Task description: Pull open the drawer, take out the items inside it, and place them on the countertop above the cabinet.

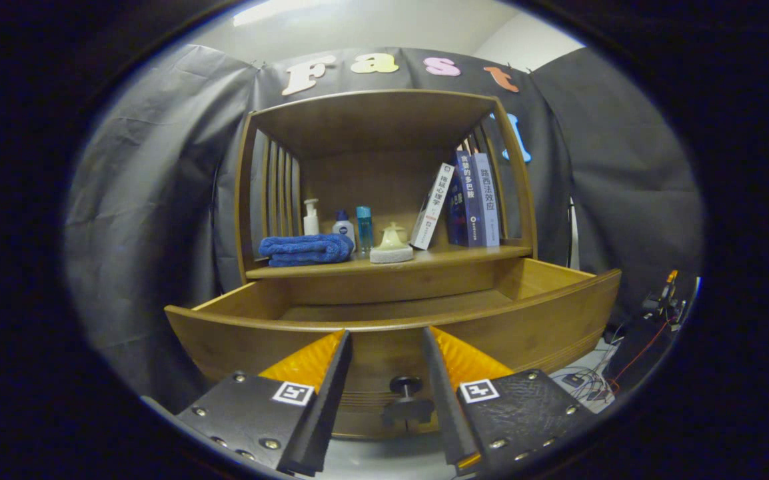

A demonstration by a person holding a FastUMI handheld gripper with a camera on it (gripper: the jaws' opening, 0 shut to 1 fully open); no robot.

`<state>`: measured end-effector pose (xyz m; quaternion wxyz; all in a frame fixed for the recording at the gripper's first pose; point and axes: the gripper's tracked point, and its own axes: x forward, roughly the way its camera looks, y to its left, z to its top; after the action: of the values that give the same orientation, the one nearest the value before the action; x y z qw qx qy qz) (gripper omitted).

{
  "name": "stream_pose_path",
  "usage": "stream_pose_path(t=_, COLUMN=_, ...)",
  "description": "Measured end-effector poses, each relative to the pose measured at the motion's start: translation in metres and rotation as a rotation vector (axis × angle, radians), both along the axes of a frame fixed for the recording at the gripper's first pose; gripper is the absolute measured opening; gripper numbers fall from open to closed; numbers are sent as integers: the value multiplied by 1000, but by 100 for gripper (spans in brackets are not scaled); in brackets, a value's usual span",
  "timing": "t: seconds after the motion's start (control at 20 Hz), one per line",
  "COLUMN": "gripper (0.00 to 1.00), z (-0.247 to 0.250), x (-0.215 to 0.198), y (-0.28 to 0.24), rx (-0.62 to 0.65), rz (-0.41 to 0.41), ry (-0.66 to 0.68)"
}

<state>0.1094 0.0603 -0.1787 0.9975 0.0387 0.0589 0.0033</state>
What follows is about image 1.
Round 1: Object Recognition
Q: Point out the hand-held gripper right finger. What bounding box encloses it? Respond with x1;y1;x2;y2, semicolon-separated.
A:
422;326;598;475

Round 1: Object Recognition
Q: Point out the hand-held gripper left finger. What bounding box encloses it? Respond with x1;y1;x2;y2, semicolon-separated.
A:
175;329;353;477

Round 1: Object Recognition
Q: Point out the wooden drawer with black knob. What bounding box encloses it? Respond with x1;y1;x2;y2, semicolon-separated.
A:
165;257;622;441

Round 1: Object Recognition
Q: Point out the pale green handled sponge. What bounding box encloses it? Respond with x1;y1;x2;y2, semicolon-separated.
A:
369;221;415;264

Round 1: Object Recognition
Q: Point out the wooden countertop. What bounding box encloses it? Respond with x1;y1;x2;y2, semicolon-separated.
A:
246;241;533;279

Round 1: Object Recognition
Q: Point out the wooden cabinet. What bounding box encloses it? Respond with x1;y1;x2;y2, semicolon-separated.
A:
235;89;537;281

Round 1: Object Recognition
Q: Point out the blue folded towel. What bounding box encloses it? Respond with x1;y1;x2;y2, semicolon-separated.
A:
258;233;355;268

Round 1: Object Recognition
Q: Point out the white bottle with blue cap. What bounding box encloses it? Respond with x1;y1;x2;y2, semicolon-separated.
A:
331;210;357;251

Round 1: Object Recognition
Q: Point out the clear blue bottle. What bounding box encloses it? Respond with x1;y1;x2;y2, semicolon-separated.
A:
356;206;374;257

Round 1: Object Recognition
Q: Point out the white book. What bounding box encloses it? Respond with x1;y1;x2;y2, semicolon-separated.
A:
410;163;456;251

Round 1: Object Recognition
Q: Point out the dark blue book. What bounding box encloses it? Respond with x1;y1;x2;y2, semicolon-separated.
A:
446;150;485;248

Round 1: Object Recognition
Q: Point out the pale blue book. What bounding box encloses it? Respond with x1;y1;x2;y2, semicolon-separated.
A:
472;153;501;248

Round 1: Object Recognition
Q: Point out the black device with orange tip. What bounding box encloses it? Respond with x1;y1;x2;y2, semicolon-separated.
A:
643;269;686;327

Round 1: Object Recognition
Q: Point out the tangle of floor cables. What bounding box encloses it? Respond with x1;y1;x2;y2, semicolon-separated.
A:
550;320;668;404

